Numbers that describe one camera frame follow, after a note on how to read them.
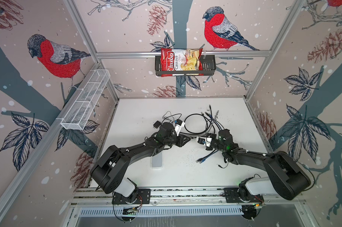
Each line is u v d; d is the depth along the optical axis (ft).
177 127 2.54
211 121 3.48
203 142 2.41
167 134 2.32
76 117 2.31
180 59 2.88
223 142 2.32
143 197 2.40
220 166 2.74
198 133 3.20
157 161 2.81
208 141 2.45
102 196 2.45
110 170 1.43
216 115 3.60
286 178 1.41
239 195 2.36
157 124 3.34
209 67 3.11
